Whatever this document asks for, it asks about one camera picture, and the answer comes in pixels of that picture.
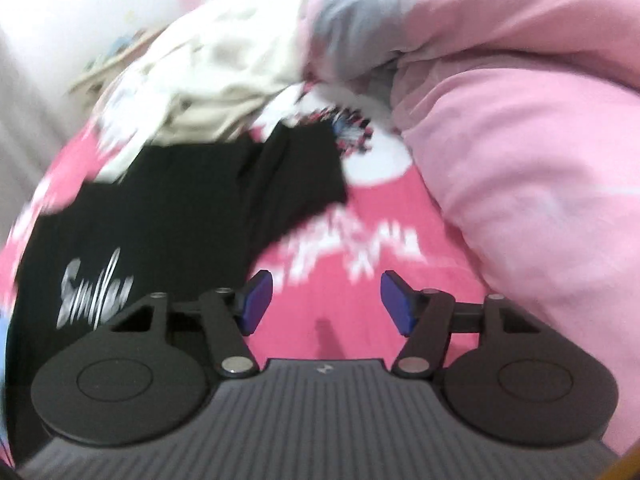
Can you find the pink floral blanket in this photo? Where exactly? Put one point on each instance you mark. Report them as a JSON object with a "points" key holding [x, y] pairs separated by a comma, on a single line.
{"points": [[350, 290]]}

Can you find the cream garment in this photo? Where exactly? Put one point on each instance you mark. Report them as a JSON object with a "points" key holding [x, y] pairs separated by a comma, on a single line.
{"points": [[225, 75]]}

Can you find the cream nightstand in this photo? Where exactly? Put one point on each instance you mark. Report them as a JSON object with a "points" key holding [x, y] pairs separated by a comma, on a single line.
{"points": [[115, 62]]}

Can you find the black printed t-shirt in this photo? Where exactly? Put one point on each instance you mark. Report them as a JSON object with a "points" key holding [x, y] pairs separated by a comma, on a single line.
{"points": [[190, 210]]}

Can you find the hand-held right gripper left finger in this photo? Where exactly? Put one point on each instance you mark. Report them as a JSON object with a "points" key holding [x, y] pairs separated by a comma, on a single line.
{"points": [[255, 304]]}

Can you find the light pink duvet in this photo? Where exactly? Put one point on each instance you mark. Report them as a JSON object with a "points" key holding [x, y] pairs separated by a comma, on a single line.
{"points": [[525, 160]]}

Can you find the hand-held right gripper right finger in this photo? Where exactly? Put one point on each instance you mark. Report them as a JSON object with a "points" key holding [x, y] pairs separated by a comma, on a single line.
{"points": [[395, 304]]}

